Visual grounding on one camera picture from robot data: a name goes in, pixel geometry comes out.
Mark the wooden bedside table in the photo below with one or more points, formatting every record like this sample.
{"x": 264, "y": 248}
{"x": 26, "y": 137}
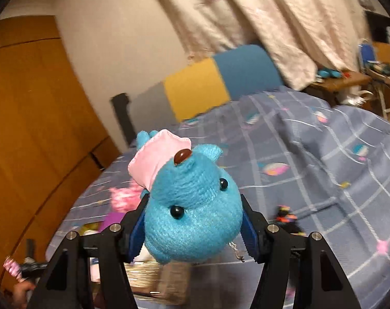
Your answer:
{"x": 330, "y": 87}

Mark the grey yellow blue headboard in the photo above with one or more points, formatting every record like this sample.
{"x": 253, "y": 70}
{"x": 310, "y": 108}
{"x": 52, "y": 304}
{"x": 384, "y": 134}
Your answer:
{"x": 210, "y": 83}

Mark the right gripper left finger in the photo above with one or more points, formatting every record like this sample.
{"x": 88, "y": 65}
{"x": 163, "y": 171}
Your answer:
{"x": 133, "y": 235}

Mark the person's left hand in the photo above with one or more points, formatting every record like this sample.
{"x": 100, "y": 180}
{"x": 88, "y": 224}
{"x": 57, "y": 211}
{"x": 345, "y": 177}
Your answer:
{"x": 20, "y": 294}

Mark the black haired doll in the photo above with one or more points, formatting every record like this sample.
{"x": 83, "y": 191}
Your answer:
{"x": 285, "y": 219}

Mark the wooden wardrobe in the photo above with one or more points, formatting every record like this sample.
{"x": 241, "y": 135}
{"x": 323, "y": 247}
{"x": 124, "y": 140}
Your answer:
{"x": 52, "y": 143}

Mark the white patterned curtain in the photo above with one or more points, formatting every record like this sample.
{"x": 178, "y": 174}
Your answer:
{"x": 299, "y": 35}

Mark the pink spotted plush giraffe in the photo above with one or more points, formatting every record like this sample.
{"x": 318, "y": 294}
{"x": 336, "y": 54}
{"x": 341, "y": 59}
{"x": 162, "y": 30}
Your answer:
{"x": 126, "y": 199}

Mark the purple cardboard box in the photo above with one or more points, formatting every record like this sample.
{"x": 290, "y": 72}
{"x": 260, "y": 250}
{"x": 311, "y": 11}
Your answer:
{"x": 111, "y": 218}

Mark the blue white chair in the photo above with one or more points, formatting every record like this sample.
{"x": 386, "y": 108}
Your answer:
{"x": 367, "y": 54}

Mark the ornate silver tissue box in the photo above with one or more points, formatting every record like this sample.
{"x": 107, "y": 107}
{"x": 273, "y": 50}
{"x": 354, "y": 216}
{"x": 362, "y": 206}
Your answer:
{"x": 167, "y": 284}

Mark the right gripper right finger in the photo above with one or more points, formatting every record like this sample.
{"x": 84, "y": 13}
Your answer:
{"x": 253, "y": 232}

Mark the blue plush toy pink hat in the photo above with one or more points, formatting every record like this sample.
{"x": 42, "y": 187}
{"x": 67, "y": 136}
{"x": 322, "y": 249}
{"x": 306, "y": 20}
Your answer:
{"x": 194, "y": 208}

